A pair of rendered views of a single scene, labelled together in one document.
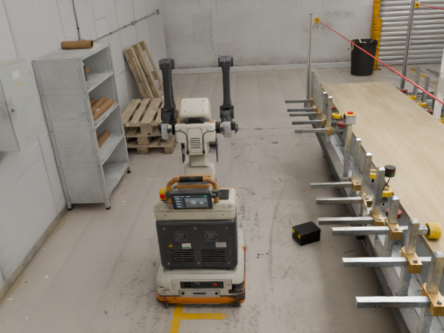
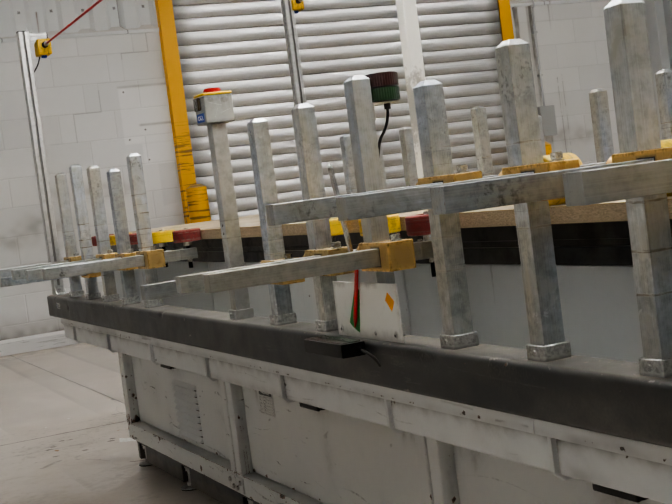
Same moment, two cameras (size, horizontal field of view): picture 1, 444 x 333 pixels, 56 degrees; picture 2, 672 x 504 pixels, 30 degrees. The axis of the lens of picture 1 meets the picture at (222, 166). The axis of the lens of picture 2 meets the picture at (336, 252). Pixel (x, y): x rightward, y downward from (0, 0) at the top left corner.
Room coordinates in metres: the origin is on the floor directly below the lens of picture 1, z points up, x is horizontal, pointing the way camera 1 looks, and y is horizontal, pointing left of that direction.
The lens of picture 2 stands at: (0.13, 0.23, 0.98)
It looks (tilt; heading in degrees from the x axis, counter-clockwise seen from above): 3 degrees down; 332
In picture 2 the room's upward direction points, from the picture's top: 7 degrees counter-clockwise
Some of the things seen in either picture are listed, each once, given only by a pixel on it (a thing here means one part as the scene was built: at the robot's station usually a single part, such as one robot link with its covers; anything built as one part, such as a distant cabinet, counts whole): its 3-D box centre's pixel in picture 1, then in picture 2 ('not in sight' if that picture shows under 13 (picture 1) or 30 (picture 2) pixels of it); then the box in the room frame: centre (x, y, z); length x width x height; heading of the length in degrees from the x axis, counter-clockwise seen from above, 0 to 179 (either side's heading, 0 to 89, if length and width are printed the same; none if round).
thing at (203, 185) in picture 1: (194, 187); not in sight; (2.47, 0.19, 0.87); 0.23 x 0.15 x 0.11; 85
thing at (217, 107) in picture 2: (349, 118); (214, 109); (2.78, -0.92, 1.18); 0.07 x 0.07 x 0.08; 86
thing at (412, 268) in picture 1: (410, 259); (537, 181); (1.50, -0.83, 0.95); 0.14 x 0.06 x 0.05; 176
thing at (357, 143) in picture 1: (355, 170); (271, 231); (2.52, -0.90, 0.90); 0.04 x 0.04 x 0.48; 86
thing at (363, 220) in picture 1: (357, 221); (329, 265); (1.99, -0.75, 0.84); 0.43 x 0.03 x 0.04; 86
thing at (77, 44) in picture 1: (76, 44); not in sight; (4.32, 1.38, 1.59); 0.30 x 0.08 x 0.08; 86
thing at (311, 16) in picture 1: (312, 59); (51, 162); (4.82, -1.12, 1.20); 0.15 x 0.12 x 1.00; 176
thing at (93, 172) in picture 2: (319, 106); (102, 240); (4.02, -1.02, 0.90); 0.04 x 0.04 x 0.48; 86
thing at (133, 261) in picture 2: (319, 131); (121, 264); (3.49, -0.89, 0.84); 0.43 x 0.03 x 0.04; 86
